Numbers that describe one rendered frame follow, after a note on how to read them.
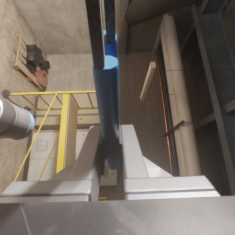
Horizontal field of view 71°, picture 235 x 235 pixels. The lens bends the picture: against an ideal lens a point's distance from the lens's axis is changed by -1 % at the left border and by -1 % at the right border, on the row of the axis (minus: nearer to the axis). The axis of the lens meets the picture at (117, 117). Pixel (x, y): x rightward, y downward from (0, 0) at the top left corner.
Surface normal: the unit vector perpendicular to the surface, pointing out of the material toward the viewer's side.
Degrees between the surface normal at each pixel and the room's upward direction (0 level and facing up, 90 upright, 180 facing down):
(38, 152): 90
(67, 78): 90
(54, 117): 90
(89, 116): 90
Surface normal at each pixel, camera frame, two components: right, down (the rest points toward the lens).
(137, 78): 0.00, -0.30
